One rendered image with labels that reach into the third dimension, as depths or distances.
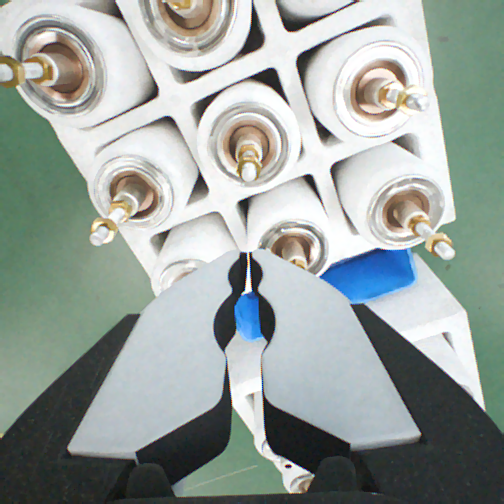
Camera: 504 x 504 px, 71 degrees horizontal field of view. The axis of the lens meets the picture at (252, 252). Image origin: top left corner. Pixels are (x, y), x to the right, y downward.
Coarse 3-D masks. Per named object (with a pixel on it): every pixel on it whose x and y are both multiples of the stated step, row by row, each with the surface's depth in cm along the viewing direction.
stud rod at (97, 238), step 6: (114, 210) 29; (120, 210) 30; (108, 216) 28; (114, 216) 28; (120, 216) 29; (114, 222) 28; (102, 228) 26; (96, 234) 25; (102, 234) 26; (108, 234) 27; (90, 240) 25; (96, 240) 26; (102, 240) 26
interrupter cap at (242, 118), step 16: (224, 112) 30; (240, 112) 30; (256, 112) 30; (272, 112) 30; (224, 128) 31; (240, 128) 31; (256, 128) 31; (272, 128) 31; (208, 144) 32; (224, 144) 32; (272, 144) 32; (288, 144) 32; (224, 160) 32; (272, 160) 32; (224, 176) 33; (272, 176) 33
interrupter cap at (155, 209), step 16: (112, 160) 32; (128, 160) 32; (144, 160) 32; (96, 176) 33; (112, 176) 33; (128, 176) 33; (144, 176) 33; (160, 176) 33; (96, 192) 34; (112, 192) 34; (160, 192) 34; (144, 208) 35; (160, 208) 35; (128, 224) 35; (144, 224) 35; (160, 224) 35
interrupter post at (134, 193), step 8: (128, 184) 33; (136, 184) 33; (120, 192) 32; (128, 192) 31; (136, 192) 32; (144, 192) 34; (128, 200) 31; (136, 200) 32; (144, 200) 34; (136, 208) 32
